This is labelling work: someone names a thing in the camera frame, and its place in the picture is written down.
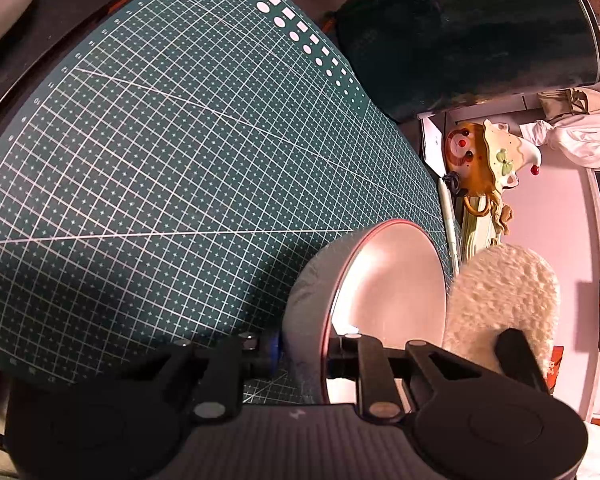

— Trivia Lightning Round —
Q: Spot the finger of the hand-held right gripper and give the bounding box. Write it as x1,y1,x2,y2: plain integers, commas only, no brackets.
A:
495,328,551,395

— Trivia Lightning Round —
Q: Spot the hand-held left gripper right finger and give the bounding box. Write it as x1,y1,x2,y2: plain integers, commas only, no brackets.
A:
327,332,501,421

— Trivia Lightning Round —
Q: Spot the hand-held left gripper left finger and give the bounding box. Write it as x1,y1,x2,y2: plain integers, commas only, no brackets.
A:
122,332,285,422

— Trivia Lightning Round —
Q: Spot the white loofah sponge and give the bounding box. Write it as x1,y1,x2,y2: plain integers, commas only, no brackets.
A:
442,244,561,377

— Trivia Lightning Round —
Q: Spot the white ceramic bowl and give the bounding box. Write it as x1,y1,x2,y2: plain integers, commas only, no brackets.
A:
282,219,448,406

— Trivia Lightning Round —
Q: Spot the white pen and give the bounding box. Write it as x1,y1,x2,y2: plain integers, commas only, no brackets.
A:
439,177,461,273

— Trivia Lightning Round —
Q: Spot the green cutting mat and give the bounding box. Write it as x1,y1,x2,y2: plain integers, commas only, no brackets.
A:
0,0,462,406

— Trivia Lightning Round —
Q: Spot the orange cat teapot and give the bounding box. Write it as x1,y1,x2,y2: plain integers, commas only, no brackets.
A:
444,119,543,216

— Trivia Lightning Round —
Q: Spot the white hanging cloth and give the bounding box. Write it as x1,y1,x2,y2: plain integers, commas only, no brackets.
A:
520,112,600,168

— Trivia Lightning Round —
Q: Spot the white note paper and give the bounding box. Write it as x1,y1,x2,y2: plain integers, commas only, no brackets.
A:
421,116,448,178

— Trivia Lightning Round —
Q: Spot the beige hanging bag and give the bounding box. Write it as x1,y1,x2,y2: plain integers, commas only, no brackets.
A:
537,87,600,121

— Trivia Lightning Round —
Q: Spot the dark green kettle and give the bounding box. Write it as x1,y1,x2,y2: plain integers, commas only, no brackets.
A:
335,0,600,123

